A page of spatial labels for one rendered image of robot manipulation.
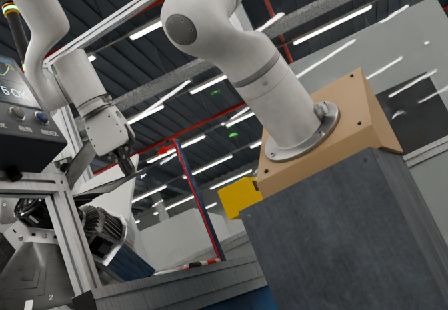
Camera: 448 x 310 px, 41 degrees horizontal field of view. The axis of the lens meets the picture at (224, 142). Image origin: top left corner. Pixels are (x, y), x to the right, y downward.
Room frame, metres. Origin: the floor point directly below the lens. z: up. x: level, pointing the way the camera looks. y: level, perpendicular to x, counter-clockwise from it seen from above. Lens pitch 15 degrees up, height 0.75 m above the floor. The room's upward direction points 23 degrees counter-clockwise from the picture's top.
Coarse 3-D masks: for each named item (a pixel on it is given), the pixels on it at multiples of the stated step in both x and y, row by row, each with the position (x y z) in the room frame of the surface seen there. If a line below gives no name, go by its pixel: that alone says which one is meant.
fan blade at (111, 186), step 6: (144, 168) 1.43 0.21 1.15; (132, 174) 1.40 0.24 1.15; (138, 174) 1.50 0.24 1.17; (114, 180) 1.42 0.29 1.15; (120, 180) 1.39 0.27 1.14; (126, 180) 1.36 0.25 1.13; (102, 186) 1.40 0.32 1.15; (108, 186) 1.37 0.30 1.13; (114, 186) 1.35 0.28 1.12; (84, 192) 1.45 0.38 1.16; (90, 192) 1.39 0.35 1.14; (96, 192) 1.37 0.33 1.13; (102, 192) 1.35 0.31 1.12; (108, 192) 1.33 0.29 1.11; (78, 198) 1.50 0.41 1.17; (84, 198) 1.52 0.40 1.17; (90, 198) 1.55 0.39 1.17
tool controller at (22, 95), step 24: (0, 72) 0.80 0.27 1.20; (0, 96) 0.77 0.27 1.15; (24, 96) 0.82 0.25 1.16; (0, 120) 0.74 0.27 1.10; (24, 120) 0.78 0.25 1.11; (0, 144) 0.74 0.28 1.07; (24, 144) 0.78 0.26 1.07; (48, 144) 0.82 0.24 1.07; (0, 168) 0.79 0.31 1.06; (24, 168) 0.83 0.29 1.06
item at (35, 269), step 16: (16, 256) 1.44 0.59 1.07; (32, 256) 1.44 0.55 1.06; (48, 256) 1.46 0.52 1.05; (16, 272) 1.40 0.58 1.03; (32, 272) 1.41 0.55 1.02; (48, 272) 1.42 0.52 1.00; (64, 272) 1.43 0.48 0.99; (0, 288) 1.37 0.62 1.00; (16, 288) 1.37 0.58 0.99; (32, 288) 1.38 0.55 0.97; (48, 288) 1.38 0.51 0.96; (64, 288) 1.39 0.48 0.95; (0, 304) 1.35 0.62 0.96; (16, 304) 1.35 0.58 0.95; (48, 304) 1.35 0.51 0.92; (64, 304) 1.35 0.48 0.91
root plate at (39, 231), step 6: (30, 228) 1.51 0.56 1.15; (36, 228) 1.52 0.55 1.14; (30, 234) 1.50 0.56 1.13; (36, 234) 1.51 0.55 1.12; (42, 234) 1.51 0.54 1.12; (48, 234) 1.52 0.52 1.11; (54, 234) 1.53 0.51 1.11; (30, 240) 1.48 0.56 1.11; (36, 240) 1.49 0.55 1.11; (42, 240) 1.50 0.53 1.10; (48, 240) 1.51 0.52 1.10; (54, 240) 1.51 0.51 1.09
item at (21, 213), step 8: (24, 200) 1.54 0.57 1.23; (40, 200) 1.49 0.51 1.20; (16, 208) 1.54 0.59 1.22; (24, 208) 1.52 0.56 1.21; (32, 208) 1.49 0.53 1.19; (40, 208) 1.49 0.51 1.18; (80, 208) 1.61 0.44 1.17; (16, 216) 1.51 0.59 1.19; (24, 216) 1.49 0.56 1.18; (32, 216) 1.50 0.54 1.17; (40, 216) 1.50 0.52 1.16; (48, 216) 1.52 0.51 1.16; (80, 216) 1.59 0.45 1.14; (24, 224) 1.52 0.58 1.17; (32, 224) 1.52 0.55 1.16; (40, 224) 1.52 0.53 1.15; (48, 224) 1.53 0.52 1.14
